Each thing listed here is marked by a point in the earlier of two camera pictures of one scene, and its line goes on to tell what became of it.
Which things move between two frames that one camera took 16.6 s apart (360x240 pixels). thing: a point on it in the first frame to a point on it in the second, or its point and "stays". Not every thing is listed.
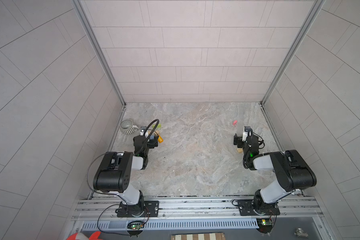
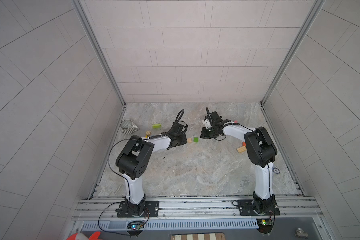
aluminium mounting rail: [294, 208] stays
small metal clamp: [300, 233] stays
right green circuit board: [265, 225] stays
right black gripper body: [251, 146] to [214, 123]
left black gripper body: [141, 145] to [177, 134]
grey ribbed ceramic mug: [127, 127] stays
